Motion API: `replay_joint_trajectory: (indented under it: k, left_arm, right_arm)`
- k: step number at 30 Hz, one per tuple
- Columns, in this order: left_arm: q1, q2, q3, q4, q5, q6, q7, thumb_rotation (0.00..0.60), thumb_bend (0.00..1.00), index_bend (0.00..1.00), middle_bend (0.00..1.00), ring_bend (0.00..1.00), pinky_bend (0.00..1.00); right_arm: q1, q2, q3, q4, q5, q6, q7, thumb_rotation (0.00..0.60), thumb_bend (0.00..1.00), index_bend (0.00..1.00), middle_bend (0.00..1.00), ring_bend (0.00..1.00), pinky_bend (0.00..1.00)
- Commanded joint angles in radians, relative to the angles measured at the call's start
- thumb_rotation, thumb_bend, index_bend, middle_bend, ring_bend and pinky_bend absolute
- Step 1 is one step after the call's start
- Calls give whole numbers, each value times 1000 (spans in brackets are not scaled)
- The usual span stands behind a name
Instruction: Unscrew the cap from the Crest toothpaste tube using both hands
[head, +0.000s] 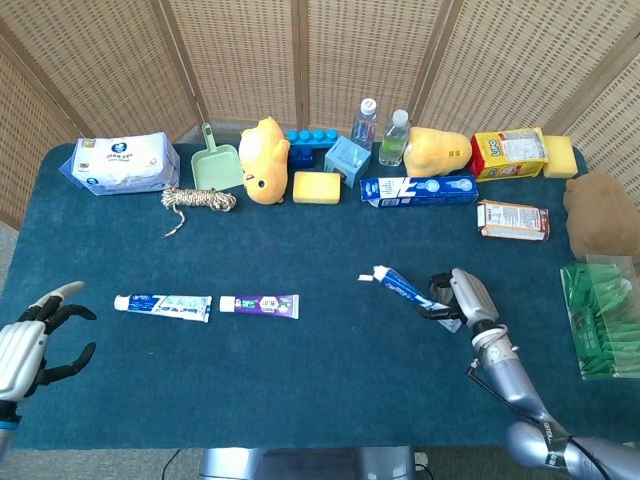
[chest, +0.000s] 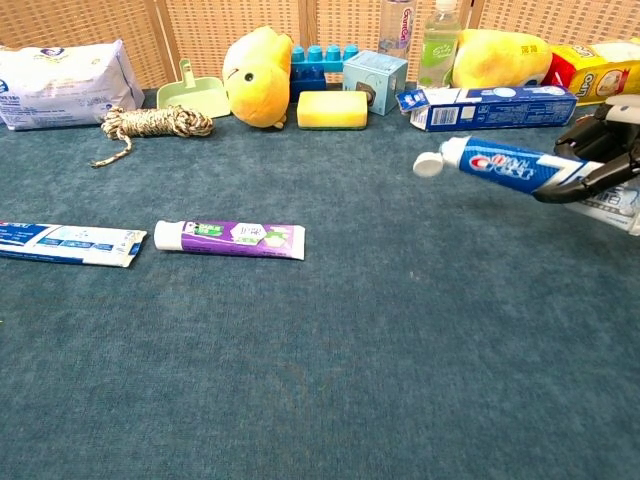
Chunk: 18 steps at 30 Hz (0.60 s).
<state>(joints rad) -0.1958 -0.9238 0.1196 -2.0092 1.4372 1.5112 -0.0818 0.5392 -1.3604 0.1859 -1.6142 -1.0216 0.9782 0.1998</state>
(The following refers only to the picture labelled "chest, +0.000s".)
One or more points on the yellow snack bag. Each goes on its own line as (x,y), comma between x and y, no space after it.
(590,75)

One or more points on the blue white toothpaste tube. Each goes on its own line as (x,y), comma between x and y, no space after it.
(70,245)

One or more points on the blue toothpaste carton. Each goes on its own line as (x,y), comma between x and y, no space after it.
(500,107)

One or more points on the blue Crest toothpaste tube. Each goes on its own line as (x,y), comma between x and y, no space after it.
(500,167)

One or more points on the yellow plush duck toy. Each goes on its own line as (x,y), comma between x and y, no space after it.
(255,80)

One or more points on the teal table cloth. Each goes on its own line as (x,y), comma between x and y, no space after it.
(320,350)

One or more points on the white tissue pack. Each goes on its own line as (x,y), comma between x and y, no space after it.
(60,90)

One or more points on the woven folding screen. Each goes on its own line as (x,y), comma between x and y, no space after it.
(225,20)

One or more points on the yellow sponge with green pad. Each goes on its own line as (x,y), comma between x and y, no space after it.
(332,107)

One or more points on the light blue cube box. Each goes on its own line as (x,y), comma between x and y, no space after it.
(380,75)

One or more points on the yellow plush toy with tag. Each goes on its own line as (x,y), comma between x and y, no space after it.
(495,60)

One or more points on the clear bottle pink label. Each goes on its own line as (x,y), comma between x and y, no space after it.
(397,30)

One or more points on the clear bottle green label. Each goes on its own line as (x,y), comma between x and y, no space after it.
(437,50)

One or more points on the blue toy building block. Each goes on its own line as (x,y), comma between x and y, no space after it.
(307,75)

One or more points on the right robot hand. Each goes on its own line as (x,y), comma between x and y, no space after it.
(615,140)

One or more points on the purple toothpaste tube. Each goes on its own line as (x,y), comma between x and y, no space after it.
(225,239)

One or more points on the green plastic dustpan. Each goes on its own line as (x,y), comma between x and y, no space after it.
(200,95)

